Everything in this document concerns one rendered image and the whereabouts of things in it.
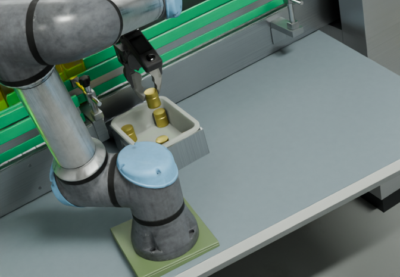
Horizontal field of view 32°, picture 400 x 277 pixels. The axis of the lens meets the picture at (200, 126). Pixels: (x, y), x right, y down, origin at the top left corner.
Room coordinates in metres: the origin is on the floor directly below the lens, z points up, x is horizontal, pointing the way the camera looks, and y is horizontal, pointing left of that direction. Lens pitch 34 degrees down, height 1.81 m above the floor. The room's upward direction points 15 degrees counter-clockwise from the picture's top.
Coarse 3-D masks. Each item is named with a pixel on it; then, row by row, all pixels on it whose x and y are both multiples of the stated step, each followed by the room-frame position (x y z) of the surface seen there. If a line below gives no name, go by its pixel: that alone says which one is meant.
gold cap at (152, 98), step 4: (152, 88) 1.55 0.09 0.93; (144, 92) 1.54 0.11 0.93; (148, 92) 1.54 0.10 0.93; (152, 92) 1.53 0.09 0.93; (156, 92) 1.53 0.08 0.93; (148, 96) 1.53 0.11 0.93; (152, 96) 1.52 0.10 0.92; (156, 96) 1.53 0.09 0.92; (148, 100) 1.53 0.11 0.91; (152, 100) 1.52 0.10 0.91; (156, 100) 1.53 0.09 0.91; (148, 104) 1.53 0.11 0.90; (152, 104) 1.53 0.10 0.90; (156, 104) 1.53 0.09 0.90; (160, 104) 1.53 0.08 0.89; (152, 108) 1.53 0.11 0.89
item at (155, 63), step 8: (136, 32) 1.54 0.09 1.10; (128, 40) 1.52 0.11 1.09; (136, 40) 1.52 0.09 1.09; (144, 40) 1.52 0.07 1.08; (136, 48) 1.50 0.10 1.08; (144, 48) 1.50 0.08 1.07; (152, 48) 1.50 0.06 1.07; (136, 56) 1.49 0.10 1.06; (144, 56) 1.48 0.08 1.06; (152, 56) 1.47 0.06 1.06; (144, 64) 1.46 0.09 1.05; (152, 64) 1.45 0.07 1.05; (160, 64) 1.46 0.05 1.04
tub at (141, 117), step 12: (132, 108) 1.63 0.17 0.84; (144, 108) 1.63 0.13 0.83; (156, 108) 1.64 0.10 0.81; (168, 108) 1.61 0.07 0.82; (180, 108) 1.56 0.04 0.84; (120, 120) 1.60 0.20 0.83; (132, 120) 1.61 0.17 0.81; (144, 120) 1.62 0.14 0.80; (168, 120) 1.63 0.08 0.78; (180, 120) 1.55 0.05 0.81; (192, 120) 1.49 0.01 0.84; (120, 132) 1.53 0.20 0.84; (144, 132) 1.61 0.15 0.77; (156, 132) 1.59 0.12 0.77; (168, 132) 1.58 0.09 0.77; (180, 132) 1.56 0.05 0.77; (192, 132) 1.45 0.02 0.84; (132, 144) 1.46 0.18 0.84; (168, 144) 1.42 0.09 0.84
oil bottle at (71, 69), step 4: (80, 60) 1.68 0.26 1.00; (64, 64) 1.67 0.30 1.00; (68, 64) 1.67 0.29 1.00; (72, 64) 1.67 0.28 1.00; (76, 64) 1.68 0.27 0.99; (80, 64) 1.68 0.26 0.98; (84, 64) 1.68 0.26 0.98; (64, 68) 1.67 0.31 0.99; (68, 68) 1.67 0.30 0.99; (72, 68) 1.67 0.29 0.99; (76, 68) 1.67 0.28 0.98; (80, 68) 1.68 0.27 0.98; (84, 68) 1.68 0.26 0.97; (68, 72) 1.67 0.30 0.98; (72, 72) 1.67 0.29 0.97; (76, 72) 1.67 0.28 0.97; (80, 72) 1.68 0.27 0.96; (68, 76) 1.67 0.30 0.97; (72, 76) 1.67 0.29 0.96
